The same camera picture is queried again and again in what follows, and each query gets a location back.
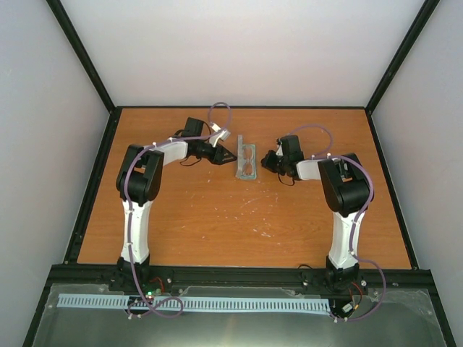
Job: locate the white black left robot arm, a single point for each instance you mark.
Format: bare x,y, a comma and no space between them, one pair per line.
139,182

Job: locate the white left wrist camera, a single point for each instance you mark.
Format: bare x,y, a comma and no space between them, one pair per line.
218,134

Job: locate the black aluminium frame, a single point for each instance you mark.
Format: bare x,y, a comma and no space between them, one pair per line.
209,229

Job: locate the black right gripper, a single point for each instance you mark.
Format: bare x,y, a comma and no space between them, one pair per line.
266,161

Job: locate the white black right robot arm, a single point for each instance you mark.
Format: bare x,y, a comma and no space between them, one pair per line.
348,191

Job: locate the metal front plate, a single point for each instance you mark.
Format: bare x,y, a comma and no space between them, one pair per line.
396,318

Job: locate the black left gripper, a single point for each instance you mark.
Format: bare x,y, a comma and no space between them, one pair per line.
218,159

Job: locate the red thin-frame sunglasses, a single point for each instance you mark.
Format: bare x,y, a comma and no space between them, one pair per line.
248,162

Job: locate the grey leather glasses case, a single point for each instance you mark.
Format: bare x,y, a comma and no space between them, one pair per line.
240,144

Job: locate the light blue slotted cable duct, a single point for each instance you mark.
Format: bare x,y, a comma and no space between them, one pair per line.
196,304

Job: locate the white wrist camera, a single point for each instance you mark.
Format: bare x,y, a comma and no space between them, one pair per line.
279,149
218,134

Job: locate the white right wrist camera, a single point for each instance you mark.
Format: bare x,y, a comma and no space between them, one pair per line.
279,149

